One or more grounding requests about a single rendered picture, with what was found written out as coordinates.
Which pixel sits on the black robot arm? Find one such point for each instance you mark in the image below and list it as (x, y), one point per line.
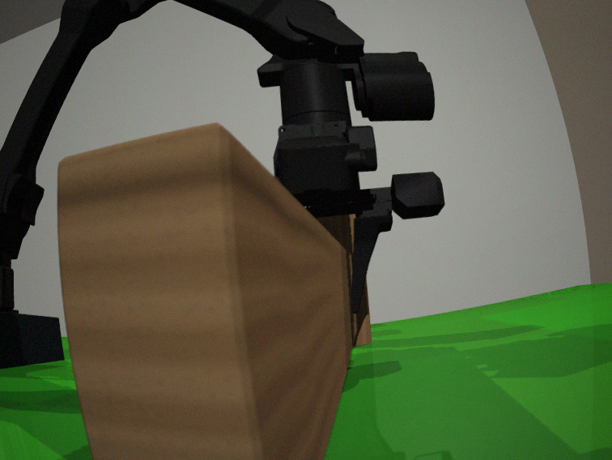
(302, 35)

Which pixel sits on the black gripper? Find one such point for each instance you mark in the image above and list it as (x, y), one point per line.
(410, 196)

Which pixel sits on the brown wooden board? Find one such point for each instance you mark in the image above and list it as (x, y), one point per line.
(208, 313)

